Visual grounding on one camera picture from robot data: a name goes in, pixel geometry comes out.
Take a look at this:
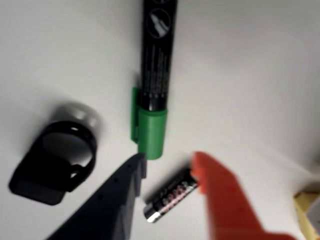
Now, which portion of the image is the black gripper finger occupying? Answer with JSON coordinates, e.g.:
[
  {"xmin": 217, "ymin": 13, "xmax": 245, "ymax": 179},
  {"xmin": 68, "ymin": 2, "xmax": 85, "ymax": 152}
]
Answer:
[{"xmin": 46, "ymin": 152, "xmax": 148, "ymax": 240}]

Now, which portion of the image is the black ring shaped holder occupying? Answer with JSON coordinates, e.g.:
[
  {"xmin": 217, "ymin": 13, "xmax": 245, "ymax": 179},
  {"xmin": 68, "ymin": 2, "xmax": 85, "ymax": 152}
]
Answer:
[{"xmin": 8, "ymin": 101, "xmax": 103, "ymax": 206}]

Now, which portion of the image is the black AA battery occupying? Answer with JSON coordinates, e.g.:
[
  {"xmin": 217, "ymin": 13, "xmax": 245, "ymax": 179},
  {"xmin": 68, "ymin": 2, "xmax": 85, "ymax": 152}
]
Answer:
[{"xmin": 142, "ymin": 166, "xmax": 200, "ymax": 224}]

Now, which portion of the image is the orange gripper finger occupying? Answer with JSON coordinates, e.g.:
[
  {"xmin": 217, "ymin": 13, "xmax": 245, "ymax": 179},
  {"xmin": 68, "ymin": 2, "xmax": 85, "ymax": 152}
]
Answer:
[{"xmin": 191, "ymin": 151, "xmax": 298, "ymax": 240}]

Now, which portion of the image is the green capped black marker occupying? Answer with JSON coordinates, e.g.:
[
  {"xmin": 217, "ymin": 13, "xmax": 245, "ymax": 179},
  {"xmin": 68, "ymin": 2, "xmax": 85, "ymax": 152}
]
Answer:
[{"xmin": 130, "ymin": 0, "xmax": 179, "ymax": 161}]

